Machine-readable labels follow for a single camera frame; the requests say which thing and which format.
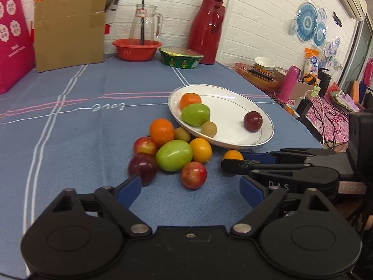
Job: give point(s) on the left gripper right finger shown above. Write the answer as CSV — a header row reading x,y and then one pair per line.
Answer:
x,y
265,203

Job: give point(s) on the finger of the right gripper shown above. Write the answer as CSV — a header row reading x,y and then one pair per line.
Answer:
x,y
285,156
256,168

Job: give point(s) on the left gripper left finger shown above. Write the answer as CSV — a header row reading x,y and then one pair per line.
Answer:
x,y
115,203

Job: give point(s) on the small orange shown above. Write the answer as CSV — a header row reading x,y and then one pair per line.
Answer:
x,y
233,154

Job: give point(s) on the yellow orange citrus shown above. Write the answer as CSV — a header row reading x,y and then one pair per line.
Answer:
x,y
202,150

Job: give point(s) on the dark red plum front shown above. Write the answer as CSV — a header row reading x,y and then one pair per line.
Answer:
x,y
253,121

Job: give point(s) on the dark red plum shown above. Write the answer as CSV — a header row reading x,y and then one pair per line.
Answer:
x,y
144,166
253,121

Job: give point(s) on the red apple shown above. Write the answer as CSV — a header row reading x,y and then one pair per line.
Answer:
x,y
193,175
145,145

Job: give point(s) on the brown kiwi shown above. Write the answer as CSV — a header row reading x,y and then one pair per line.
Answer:
x,y
209,129
181,134

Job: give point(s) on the green apple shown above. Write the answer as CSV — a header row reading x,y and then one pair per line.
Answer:
x,y
173,155
196,114

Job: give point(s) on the large orange back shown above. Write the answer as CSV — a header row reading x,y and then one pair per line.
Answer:
x,y
161,131

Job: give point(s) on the orange front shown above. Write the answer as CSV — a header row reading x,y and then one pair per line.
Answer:
x,y
188,99

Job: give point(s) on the white round plate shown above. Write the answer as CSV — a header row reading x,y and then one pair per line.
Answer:
x,y
227,111

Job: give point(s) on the pink thermos bottle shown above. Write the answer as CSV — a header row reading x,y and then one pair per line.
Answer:
x,y
288,83

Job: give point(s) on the blue striped tablecloth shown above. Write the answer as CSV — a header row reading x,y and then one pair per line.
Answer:
x,y
75,128

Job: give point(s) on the brown wooden bowl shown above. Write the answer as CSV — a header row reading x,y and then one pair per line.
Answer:
x,y
262,83

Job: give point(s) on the green foil bowl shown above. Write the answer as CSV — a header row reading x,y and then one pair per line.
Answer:
x,y
180,58

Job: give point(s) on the blue paper fan decoration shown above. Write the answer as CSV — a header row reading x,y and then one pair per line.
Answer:
x,y
309,24

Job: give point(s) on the red thermos jug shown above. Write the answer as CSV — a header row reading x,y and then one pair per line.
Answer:
x,y
206,28

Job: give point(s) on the red plastic basin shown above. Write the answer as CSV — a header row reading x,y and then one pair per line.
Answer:
x,y
131,50

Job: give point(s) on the pink gift bag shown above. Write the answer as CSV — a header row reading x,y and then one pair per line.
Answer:
x,y
17,56

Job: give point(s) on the brown cardboard box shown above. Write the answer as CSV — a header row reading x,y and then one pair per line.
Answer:
x,y
68,33

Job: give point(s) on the clear glass pitcher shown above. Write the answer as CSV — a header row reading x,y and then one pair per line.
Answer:
x,y
147,23

